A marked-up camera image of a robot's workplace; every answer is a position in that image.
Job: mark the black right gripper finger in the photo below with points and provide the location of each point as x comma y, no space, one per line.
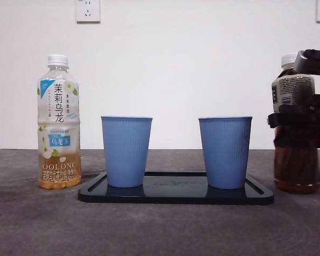
293,125

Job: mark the oolong tea bottle white label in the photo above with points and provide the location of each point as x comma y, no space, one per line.
59,106

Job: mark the blue ribbed plastic cup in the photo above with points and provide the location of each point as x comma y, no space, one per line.
225,154
126,154

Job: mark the dark tea bottle beige label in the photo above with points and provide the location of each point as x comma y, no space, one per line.
296,170

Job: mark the dark glossy rectangular tray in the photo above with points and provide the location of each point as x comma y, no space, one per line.
176,190

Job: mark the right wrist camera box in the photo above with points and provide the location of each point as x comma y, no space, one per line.
301,61

